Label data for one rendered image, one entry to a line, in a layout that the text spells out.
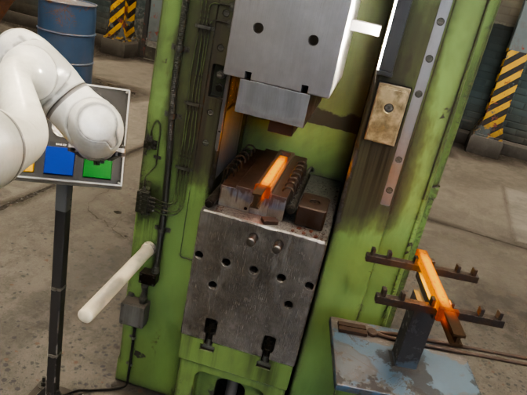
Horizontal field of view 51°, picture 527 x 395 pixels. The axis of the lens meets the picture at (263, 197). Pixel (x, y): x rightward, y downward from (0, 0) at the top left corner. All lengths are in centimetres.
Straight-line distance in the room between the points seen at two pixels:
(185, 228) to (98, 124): 91
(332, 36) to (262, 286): 74
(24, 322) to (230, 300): 118
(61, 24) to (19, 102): 519
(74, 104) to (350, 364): 96
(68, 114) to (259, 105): 62
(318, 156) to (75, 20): 431
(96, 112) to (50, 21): 505
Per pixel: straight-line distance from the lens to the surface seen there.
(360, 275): 185
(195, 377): 198
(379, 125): 165
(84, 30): 611
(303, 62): 152
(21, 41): 115
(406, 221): 177
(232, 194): 165
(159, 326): 214
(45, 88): 110
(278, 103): 155
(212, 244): 166
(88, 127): 106
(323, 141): 205
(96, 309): 165
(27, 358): 248
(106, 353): 249
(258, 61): 154
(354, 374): 153
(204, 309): 178
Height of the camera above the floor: 159
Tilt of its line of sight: 22 degrees down
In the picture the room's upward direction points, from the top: 12 degrees clockwise
